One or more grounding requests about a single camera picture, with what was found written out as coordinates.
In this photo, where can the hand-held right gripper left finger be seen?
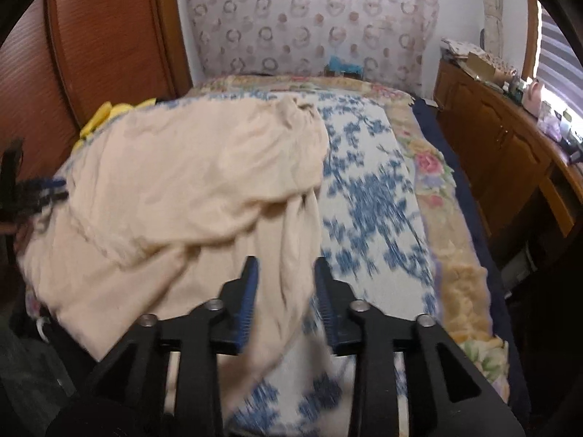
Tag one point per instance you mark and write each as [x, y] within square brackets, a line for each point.
[246, 309]

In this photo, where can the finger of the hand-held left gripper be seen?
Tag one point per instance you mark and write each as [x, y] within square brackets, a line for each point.
[45, 201]
[45, 185]

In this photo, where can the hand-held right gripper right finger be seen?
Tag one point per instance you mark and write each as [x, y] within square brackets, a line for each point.
[325, 309]

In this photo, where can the beige printed t-shirt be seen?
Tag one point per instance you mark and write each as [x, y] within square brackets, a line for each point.
[182, 168]

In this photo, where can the yellow plush toy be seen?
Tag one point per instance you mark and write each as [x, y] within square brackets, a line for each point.
[102, 116]

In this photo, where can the blue floral white quilt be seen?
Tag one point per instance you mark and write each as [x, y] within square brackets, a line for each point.
[364, 191]

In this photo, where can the yellow floral blanket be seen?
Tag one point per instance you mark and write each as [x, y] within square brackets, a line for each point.
[460, 282]

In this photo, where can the wooden louvred wardrobe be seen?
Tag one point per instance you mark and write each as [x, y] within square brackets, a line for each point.
[100, 45]

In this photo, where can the dark blue bed sheet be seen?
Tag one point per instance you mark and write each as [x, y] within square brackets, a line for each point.
[469, 218]

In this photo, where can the wooden sideboard cabinet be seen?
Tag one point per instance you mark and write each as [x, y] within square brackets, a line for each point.
[496, 145]

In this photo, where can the cardboard box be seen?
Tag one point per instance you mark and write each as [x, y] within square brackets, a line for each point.
[480, 67]

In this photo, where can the pale purple bag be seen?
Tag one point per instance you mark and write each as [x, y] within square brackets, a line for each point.
[550, 125]

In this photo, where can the folded floral cloth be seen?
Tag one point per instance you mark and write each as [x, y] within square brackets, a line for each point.
[457, 48]

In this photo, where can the pink bottle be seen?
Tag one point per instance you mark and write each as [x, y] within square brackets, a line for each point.
[534, 95]

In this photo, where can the striped window blind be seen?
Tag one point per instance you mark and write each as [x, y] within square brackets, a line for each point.
[562, 68]

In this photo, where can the cream lace curtain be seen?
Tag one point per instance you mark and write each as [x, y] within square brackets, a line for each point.
[489, 9]

